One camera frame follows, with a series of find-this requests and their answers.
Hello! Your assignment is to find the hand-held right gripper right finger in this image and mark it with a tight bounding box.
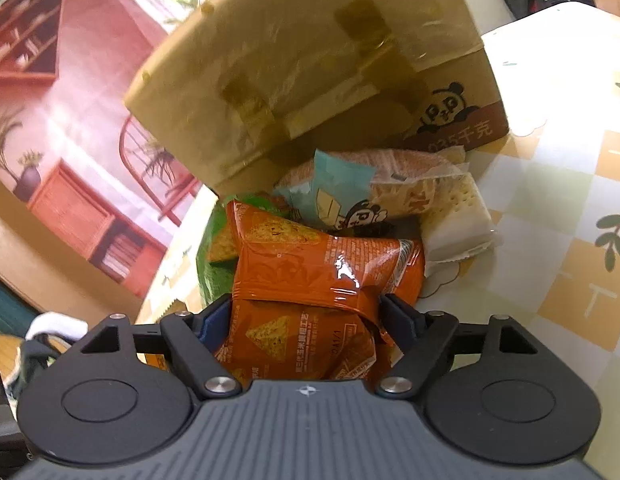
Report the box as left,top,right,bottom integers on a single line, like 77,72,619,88
374,294,538,399

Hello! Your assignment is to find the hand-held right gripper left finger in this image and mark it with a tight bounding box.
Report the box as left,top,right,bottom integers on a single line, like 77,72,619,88
79,294,242,399

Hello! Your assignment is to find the orange chips packet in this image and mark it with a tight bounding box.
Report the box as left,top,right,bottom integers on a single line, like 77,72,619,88
225,200,426,311
212,300,378,386

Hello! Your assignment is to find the cardboard box with plastic liner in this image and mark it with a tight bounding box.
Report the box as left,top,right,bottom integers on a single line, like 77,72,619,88
124,0,511,198

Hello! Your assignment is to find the green snack packet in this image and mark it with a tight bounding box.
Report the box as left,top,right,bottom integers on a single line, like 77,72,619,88
196,192,291,311

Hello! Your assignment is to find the clear cracker packet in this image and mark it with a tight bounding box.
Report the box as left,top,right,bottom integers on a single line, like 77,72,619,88
420,145,498,278

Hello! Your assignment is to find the teal panda snack packet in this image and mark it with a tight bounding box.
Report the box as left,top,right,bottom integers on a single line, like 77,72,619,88
277,149,466,221

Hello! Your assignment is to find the white cloth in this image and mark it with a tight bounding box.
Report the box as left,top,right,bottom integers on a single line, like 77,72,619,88
25,311,90,346

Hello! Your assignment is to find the printed room scene backdrop cloth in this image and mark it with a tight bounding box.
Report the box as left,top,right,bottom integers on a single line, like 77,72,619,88
0,0,231,298

